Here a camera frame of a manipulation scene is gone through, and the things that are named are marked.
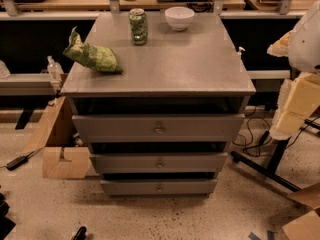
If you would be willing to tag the grey middle drawer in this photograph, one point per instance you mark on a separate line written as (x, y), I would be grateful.
(158, 162)

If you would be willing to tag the white ceramic bowl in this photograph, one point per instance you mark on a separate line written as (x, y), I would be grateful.
(179, 18)

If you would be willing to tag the black power adapter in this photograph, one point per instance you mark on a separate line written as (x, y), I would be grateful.
(15, 163)

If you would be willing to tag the white pump dispenser bottle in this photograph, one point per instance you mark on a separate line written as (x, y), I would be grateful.
(241, 52)

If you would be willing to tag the green soda can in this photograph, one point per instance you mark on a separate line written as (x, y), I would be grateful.
(138, 26)

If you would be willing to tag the black tool on floor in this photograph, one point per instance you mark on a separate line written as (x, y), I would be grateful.
(80, 234)

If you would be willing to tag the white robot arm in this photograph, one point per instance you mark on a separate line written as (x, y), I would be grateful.
(301, 45)

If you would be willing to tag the green chip bag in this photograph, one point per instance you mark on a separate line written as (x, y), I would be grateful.
(94, 57)

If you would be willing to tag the foam-covered gripper body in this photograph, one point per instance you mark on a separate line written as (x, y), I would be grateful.
(306, 45)

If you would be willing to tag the open cardboard box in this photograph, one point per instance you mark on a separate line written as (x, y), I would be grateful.
(54, 137)

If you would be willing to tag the grey top drawer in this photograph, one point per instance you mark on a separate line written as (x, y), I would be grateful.
(157, 128)

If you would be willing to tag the black stand base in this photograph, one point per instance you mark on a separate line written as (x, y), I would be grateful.
(270, 170)

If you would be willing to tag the grey drawer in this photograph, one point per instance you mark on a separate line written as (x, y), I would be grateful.
(157, 128)
(158, 162)
(157, 187)

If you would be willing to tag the grey bottom drawer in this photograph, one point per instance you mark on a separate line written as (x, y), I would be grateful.
(157, 187)

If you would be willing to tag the clear plastic bottle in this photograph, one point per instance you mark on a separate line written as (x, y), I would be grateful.
(54, 69)

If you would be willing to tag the black object bottom left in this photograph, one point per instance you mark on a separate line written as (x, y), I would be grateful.
(6, 224)

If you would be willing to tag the grey drawer cabinet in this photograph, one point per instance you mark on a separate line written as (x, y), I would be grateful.
(189, 73)

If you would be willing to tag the cardboard box bottom right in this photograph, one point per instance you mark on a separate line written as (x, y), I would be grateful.
(305, 227)

